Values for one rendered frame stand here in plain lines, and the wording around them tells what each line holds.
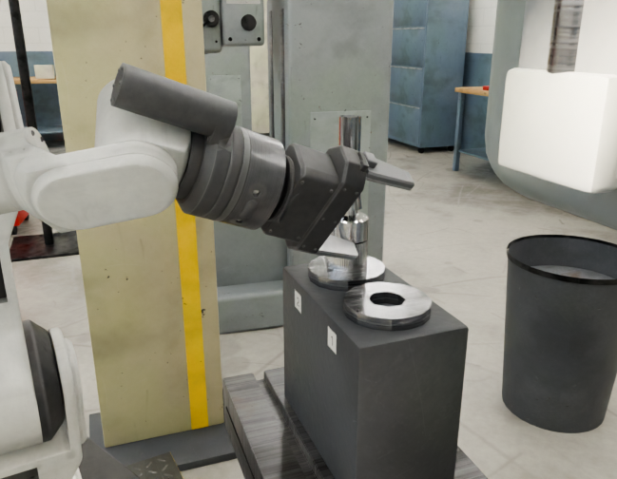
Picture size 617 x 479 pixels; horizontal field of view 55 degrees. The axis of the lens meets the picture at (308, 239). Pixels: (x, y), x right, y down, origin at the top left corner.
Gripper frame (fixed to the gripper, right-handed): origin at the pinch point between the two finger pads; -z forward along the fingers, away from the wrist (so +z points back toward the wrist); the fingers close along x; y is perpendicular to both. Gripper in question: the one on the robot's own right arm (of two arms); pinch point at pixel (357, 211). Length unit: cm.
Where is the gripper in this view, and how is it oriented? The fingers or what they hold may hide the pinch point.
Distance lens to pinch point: 61.5
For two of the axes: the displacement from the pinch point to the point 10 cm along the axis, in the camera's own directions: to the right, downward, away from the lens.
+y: -2.1, -7.1, 6.7
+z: -8.5, -2.1, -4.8
